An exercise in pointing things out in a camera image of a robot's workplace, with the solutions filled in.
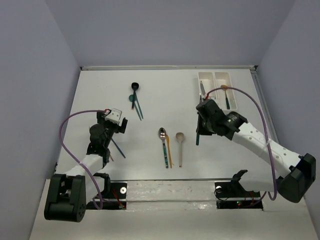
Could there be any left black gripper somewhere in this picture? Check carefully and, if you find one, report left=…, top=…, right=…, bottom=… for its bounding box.
left=96, top=110, right=126, bottom=148

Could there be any steel knife green handle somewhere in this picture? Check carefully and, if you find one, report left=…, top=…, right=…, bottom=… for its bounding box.
left=196, top=80, right=206, bottom=146

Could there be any beige wooden spoon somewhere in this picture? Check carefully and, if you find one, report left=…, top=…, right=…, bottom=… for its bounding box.
left=175, top=132, right=185, bottom=168

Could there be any gold spoon green handle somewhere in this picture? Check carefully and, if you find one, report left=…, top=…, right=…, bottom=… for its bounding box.
left=220, top=84, right=230, bottom=110

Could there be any orange plastic knife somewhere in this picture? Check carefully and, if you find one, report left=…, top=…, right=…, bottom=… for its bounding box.
left=166, top=135, right=173, bottom=169

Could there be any teal plastic spoon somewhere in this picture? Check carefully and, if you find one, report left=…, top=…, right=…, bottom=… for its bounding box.
left=128, top=94, right=143, bottom=121

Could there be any steel spoon green handle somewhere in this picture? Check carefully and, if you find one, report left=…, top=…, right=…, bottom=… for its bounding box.
left=158, top=127, right=169, bottom=169

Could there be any black spoon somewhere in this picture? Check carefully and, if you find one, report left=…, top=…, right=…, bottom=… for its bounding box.
left=131, top=82, right=140, bottom=110

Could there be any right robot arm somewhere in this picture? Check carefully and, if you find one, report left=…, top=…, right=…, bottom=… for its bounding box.
left=196, top=99, right=316, bottom=203

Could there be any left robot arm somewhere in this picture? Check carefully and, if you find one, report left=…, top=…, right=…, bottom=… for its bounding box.
left=44, top=108, right=128, bottom=223

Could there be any blue plastic knife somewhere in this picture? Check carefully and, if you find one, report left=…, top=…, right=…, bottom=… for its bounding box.
left=111, top=138, right=126, bottom=158

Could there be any teal plastic knife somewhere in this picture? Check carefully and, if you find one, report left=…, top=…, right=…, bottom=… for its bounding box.
left=134, top=91, right=144, bottom=119

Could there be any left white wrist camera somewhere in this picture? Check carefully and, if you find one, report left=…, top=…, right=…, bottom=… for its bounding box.
left=104, top=108, right=123, bottom=125

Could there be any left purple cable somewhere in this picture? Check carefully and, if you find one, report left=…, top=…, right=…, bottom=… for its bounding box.
left=59, top=109, right=111, bottom=210

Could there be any purple cable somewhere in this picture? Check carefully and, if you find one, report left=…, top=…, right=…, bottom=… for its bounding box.
left=59, top=109, right=111, bottom=210
left=205, top=87, right=277, bottom=201

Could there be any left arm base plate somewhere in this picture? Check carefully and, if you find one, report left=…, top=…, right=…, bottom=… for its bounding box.
left=102, top=181, right=128, bottom=210

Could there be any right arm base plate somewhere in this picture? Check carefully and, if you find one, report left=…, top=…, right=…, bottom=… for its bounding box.
left=214, top=181, right=264, bottom=210

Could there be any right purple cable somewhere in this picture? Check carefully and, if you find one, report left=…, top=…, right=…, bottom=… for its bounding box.
left=205, top=87, right=277, bottom=201

